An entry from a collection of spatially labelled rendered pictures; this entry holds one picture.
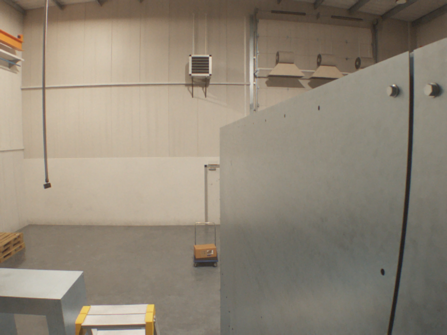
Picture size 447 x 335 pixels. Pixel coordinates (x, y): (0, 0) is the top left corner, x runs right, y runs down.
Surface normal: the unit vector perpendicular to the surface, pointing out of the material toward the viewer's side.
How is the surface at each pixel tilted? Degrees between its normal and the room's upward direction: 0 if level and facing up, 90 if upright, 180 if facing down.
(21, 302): 90
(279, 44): 90
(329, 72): 81
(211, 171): 90
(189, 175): 90
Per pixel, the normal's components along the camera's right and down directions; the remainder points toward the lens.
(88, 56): 0.08, 0.10
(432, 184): -1.00, 0.01
